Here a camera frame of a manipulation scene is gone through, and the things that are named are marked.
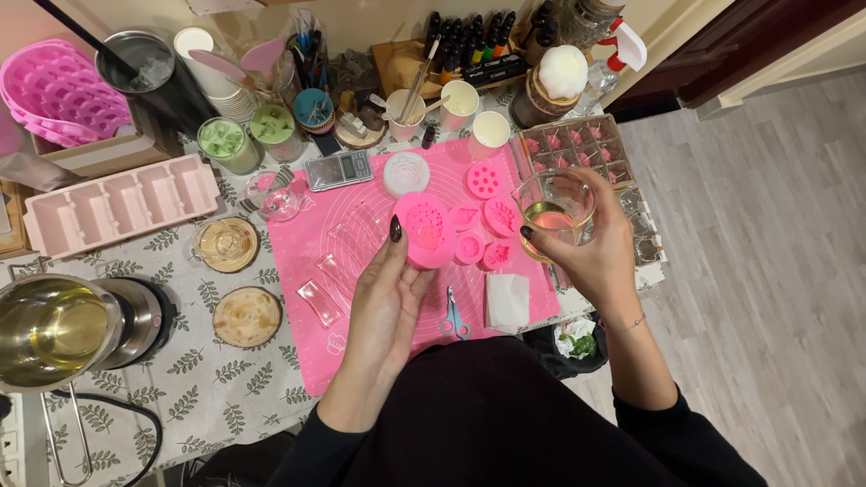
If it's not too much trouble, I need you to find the black stirring rod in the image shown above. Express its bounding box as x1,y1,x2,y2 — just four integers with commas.
32,0,140,80

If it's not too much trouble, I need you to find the black bin with waste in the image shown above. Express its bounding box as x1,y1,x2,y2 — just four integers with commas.
523,311,610,380

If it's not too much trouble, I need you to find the cardboard box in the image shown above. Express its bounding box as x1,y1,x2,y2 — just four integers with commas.
30,129,175,181

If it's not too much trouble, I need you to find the dark brown door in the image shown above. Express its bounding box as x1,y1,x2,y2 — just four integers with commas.
605,0,866,124

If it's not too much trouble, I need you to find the pink silicone spatula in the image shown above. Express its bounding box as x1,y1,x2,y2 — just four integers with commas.
240,37,287,76
187,48,249,84

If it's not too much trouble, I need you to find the steel electric hotplate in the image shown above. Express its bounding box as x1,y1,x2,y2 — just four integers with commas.
91,276,179,372

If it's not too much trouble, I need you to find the black pot with wax flakes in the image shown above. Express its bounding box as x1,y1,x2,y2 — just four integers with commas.
94,28,219,140

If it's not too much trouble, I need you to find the person's black clothed body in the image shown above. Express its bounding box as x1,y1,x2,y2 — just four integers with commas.
267,335,769,487

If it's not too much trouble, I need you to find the person's left hand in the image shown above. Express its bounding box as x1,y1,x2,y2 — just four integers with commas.
341,215,438,380

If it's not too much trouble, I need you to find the green candle glass jar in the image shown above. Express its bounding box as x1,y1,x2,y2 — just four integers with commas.
248,103,304,164
197,116,262,176

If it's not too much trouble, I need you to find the glass beaker with yellow liquid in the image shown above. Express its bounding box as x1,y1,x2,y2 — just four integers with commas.
511,169,598,264

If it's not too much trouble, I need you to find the stack of pink silicone moulds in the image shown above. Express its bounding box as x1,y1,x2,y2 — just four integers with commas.
0,38,134,149

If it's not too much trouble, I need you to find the white paper cup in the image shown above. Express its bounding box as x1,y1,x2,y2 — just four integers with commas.
439,79,480,133
467,110,512,161

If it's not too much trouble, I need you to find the metal wire handle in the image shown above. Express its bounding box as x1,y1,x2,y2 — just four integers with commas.
40,391,93,487

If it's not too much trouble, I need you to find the white flower candle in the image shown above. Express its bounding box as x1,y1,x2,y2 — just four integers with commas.
537,44,590,101

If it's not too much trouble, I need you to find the wooden slice with small items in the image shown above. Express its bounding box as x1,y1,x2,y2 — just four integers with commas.
332,91,388,150

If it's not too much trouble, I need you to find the white round flower mould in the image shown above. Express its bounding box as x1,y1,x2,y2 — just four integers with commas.
383,152,432,200

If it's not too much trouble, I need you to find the blue handled wick trimmer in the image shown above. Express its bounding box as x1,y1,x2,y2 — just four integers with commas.
439,285,472,341

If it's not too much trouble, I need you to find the pink silicone work mat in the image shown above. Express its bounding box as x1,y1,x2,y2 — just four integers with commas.
267,138,562,397

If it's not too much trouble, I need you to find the black power cable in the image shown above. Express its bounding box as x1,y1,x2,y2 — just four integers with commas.
50,388,164,487

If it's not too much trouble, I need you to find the steel pot of melted wax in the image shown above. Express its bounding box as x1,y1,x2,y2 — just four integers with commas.
0,273,127,395

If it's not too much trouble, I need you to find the person's right hand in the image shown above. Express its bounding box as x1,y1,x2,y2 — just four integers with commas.
520,167,641,327

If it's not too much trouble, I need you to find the wooden tray of dark bottles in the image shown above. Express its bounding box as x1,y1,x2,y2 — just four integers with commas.
371,0,562,101

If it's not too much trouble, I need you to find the leaf print tablecloth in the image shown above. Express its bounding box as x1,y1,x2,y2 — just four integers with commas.
0,88,667,487

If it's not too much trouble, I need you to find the clear plastic rectangular mould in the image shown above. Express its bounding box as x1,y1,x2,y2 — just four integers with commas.
296,279,345,330
316,252,359,299
327,202,393,253

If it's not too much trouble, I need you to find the pink shell silicone mould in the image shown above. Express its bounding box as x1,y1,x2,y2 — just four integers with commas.
449,205,482,234

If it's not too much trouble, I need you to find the white folded tissue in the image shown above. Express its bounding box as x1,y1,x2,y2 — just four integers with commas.
484,272,531,335

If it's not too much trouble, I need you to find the round wooden coaster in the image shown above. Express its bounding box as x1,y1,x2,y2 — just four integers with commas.
193,216,261,274
212,286,284,349

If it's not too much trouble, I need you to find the empty glass beaker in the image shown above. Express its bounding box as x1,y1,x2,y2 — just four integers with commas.
244,168,301,223

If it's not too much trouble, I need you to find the clear tray of pink candles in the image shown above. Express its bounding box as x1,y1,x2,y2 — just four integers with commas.
517,114,637,195

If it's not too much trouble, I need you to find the stack of white paper cups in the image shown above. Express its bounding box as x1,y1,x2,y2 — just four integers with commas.
172,26,256,124

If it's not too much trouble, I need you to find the colourful cup of wicks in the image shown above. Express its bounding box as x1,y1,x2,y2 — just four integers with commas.
292,87,336,135

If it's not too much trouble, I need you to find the pale pink bar mould tray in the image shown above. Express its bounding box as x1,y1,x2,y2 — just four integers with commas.
23,153,221,261

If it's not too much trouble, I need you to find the pink mould with round holes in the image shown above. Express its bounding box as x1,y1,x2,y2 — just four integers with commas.
466,162,503,201

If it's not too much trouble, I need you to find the jar of tools and brushes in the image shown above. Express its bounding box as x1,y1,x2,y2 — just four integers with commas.
287,8,333,93

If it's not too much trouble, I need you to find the paper cup with stirring sticks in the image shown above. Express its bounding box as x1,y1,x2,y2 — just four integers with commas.
385,35,451,143

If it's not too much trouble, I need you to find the small round pink mould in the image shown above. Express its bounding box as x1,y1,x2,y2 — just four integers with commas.
454,231,486,266

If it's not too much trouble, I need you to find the wooden bark candle jar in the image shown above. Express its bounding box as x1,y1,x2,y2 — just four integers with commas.
508,65,584,130

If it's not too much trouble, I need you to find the large round pink silicone mould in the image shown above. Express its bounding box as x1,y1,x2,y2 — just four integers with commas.
392,192,458,271

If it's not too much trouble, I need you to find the clear spray bottle red trigger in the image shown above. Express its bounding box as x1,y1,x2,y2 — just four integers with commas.
571,16,649,120

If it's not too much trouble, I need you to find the white power strip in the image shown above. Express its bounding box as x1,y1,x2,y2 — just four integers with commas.
0,395,28,487

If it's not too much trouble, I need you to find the silver digital pocket scale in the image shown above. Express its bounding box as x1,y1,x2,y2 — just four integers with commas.
304,149,375,193

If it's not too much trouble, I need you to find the large glass jar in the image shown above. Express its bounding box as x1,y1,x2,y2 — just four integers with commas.
557,0,628,53

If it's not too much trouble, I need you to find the thin wrist bracelet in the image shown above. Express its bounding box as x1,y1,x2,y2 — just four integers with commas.
602,312,648,334

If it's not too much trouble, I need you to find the clear plastic cell mould tray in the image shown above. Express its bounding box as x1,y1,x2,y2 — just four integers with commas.
611,185,668,269

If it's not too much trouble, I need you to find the black rectangular box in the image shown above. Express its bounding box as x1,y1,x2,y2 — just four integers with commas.
461,53,529,88

